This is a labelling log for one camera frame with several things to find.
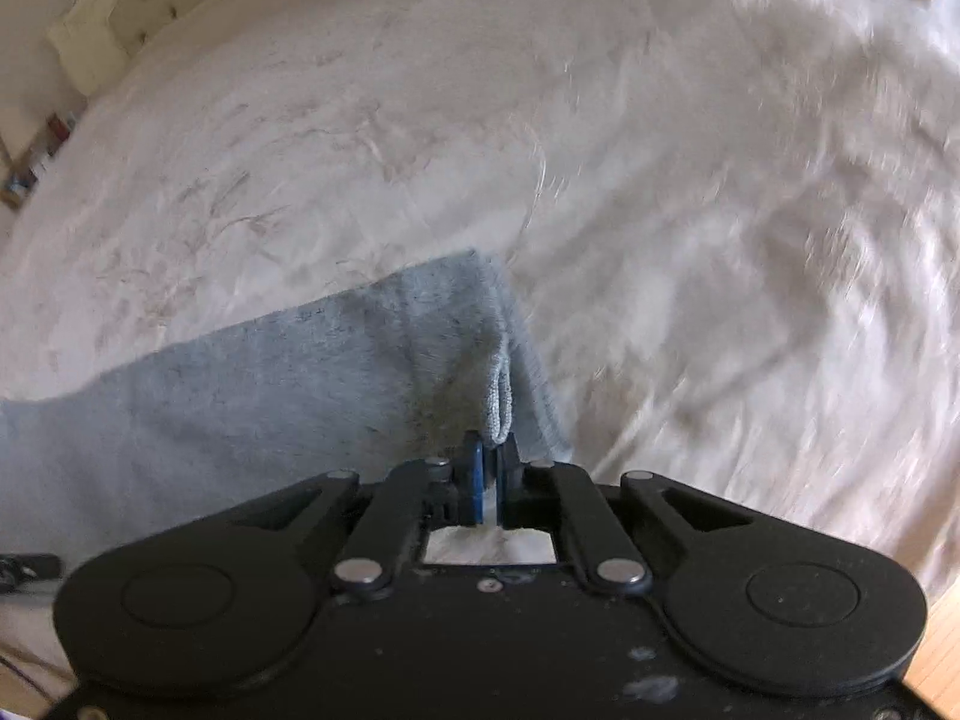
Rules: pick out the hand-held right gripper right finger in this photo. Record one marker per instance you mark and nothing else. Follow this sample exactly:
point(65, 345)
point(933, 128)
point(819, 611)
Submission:
point(510, 480)

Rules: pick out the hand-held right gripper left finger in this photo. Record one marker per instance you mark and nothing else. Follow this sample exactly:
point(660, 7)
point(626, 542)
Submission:
point(474, 480)

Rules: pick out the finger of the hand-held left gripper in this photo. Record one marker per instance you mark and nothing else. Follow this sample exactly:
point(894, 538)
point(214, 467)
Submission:
point(30, 568)

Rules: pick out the grey speckled pants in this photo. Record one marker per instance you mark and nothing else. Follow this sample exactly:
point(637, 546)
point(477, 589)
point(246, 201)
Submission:
point(225, 405)

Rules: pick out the bed with cream bedspread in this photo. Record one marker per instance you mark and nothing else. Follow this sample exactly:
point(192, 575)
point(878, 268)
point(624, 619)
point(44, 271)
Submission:
point(600, 165)

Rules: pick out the cream nightstand with lamp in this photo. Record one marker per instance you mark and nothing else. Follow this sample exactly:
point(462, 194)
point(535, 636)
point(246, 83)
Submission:
point(37, 157)

